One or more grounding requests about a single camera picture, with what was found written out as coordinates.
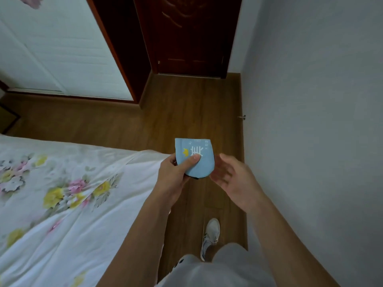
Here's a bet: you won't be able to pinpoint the person's left hand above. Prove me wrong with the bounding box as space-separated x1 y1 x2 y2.
153 153 201 207

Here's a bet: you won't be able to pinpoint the person's right hand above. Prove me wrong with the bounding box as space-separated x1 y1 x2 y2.
209 153 264 213

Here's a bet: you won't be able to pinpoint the light blue printed packet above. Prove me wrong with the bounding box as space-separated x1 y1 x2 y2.
175 138 215 179

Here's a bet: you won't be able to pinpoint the person's left forearm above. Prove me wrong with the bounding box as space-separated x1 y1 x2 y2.
96 193 172 287

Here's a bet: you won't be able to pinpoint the person's right forearm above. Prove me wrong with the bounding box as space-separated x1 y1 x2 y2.
247 194 340 287

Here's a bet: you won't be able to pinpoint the white sneaker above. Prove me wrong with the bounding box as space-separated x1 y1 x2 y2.
200 218 221 262

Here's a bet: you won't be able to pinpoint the grey trousers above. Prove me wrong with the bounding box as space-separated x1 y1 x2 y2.
156 243 277 287

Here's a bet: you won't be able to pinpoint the dark brown wooden door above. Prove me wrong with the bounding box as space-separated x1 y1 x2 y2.
133 0 243 79

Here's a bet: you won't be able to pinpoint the floral white bed sheet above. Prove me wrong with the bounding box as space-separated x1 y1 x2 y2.
0 134 172 287

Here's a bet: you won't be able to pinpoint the white sliding wardrobe door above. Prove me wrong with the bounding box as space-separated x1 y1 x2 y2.
0 0 134 101

